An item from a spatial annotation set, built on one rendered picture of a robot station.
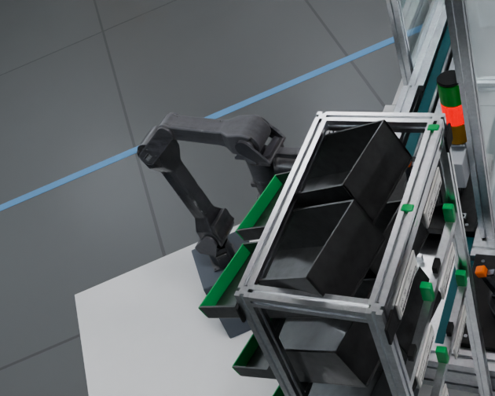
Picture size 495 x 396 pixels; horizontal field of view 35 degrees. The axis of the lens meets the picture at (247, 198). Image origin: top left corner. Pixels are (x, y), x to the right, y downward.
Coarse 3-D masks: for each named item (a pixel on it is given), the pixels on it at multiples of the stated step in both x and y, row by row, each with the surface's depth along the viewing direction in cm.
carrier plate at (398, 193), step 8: (400, 184) 200; (400, 192) 198; (464, 192) 192; (472, 192) 191; (392, 200) 197; (464, 200) 190; (472, 200) 189; (464, 208) 188; (472, 208) 188; (432, 216) 190; (440, 216) 189; (472, 216) 186; (424, 224) 189; (432, 224) 188; (440, 224) 187; (464, 224) 185; (472, 224) 184; (432, 232) 188; (440, 232) 187; (472, 232) 183
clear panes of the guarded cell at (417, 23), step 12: (408, 0) 234; (420, 0) 246; (432, 0) 258; (408, 12) 235; (420, 12) 247; (432, 12) 259; (408, 24) 236; (420, 24) 247; (408, 36) 236; (420, 36) 248; (420, 48) 249
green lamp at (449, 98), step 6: (438, 90) 155; (444, 90) 153; (450, 90) 153; (456, 90) 153; (444, 96) 154; (450, 96) 154; (456, 96) 154; (444, 102) 156; (450, 102) 155; (456, 102) 155
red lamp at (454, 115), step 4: (444, 108) 157; (448, 108) 156; (452, 108) 156; (456, 108) 156; (460, 108) 156; (444, 112) 158; (448, 112) 157; (452, 112) 156; (456, 112) 156; (460, 112) 157; (448, 116) 158; (452, 116) 157; (456, 116) 157; (460, 116) 157; (448, 120) 159; (452, 120) 158; (456, 120) 158; (460, 120) 158; (452, 124) 159; (456, 124) 158; (460, 124) 158
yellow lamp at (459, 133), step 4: (452, 128) 160; (456, 128) 159; (460, 128) 159; (464, 128) 159; (452, 132) 160; (456, 132) 160; (460, 132) 160; (464, 132) 160; (456, 136) 161; (460, 136) 161; (464, 136) 161; (456, 140) 161; (460, 140) 161; (464, 140) 161; (456, 144) 162; (460, 144) 162
